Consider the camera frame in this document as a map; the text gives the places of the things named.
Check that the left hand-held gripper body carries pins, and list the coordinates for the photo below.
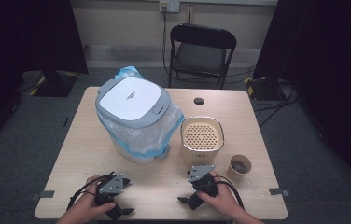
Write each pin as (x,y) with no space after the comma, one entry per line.
(112,184)

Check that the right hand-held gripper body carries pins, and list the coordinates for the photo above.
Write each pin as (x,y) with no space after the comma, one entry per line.
(202,177)

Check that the brown paper cup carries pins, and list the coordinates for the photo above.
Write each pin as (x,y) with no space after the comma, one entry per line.
(234,174)

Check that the beige strainer-top bin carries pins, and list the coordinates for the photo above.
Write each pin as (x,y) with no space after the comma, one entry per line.
(201,137)

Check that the dark wet tea dregs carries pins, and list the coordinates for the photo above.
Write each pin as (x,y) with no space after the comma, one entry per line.
(240,167)

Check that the person's right hand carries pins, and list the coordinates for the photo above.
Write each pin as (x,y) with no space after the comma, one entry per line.
(225,200)

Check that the person's left hand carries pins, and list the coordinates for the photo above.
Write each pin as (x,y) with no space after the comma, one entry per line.
(85,203)

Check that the white trash bin with bag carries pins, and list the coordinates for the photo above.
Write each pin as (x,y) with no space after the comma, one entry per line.
(145,137)

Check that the grey tape strip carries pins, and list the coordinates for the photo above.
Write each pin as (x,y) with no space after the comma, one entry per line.
(278,191)
(43,194)

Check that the short black tape mark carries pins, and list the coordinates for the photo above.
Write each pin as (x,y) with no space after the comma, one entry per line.
(66,121)

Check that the black folding chair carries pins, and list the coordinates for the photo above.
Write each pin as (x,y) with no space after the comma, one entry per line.
(200,57)

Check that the dark curtain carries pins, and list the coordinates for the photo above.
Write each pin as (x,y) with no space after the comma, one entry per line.
(15,46)
(329,62)

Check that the white wall socket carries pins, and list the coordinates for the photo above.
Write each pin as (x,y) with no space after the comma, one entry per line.
(169,5)

